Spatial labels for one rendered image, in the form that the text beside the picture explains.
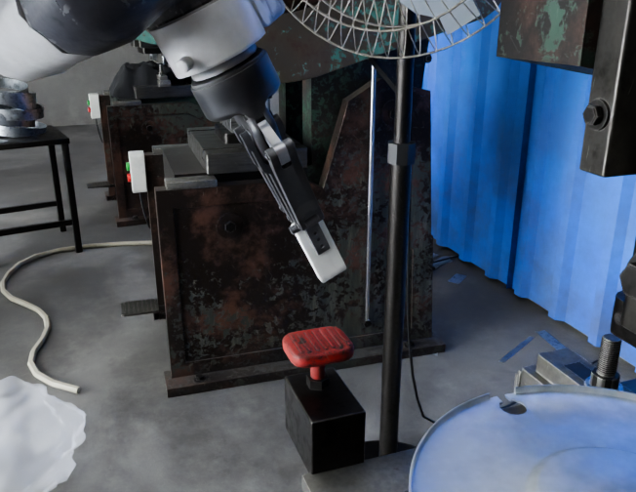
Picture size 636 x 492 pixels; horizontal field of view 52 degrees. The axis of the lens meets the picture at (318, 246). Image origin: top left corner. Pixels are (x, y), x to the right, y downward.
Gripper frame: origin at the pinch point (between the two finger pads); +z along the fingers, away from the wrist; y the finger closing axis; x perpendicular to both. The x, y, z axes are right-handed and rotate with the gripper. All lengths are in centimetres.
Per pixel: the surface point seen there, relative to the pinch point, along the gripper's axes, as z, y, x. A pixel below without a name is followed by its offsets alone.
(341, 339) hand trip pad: 10.6, 0.7, -2.5
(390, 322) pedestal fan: 51, -53, 14
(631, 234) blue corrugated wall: 98, -90, 102
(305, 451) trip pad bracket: 17.4, 4.9, -11.8
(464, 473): 8.3, 26.3, -1.8
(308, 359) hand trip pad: 8.9, 3.1, -6.7
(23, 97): -6, -254, -49
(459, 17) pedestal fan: -3, -39, 43
